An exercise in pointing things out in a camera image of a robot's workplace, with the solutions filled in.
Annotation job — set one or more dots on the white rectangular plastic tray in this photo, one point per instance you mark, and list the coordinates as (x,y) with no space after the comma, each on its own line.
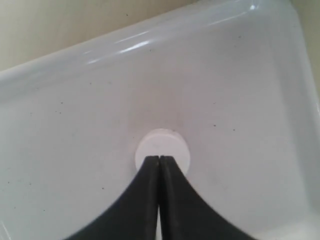
(232,77)

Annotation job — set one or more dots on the white bottle cap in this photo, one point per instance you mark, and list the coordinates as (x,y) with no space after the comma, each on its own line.
(163,142)

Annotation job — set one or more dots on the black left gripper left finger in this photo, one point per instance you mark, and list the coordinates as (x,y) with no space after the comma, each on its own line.
(134,215)

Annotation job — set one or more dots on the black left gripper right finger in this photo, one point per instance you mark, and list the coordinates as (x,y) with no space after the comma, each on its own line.
(184,215)

